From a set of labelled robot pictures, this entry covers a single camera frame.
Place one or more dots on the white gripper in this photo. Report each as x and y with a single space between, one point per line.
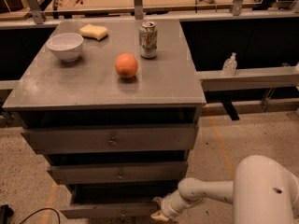
166 206

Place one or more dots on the grey bottom drawer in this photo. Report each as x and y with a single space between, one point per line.
116 200

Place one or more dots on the grey drawer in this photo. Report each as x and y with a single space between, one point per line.
70 140
116 200
118 172

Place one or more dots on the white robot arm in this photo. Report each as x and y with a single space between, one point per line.
263 192

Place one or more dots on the grey middle drawer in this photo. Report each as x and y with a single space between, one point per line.
118 172

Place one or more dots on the grey drawer cabinet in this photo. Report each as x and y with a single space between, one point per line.
88 92

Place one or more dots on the grey top drawer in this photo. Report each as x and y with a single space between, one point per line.
70 140

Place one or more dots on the orange fruit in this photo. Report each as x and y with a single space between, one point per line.
126 65

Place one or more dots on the black floor device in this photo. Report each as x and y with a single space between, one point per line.
5 213

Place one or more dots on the clear sanitizer bottle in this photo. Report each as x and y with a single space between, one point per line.
230 65

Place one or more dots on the soda can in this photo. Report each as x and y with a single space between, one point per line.
148 39

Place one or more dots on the yellow sponge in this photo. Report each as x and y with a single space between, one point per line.
94 31

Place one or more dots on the white bowl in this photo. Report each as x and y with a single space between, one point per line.
67 46

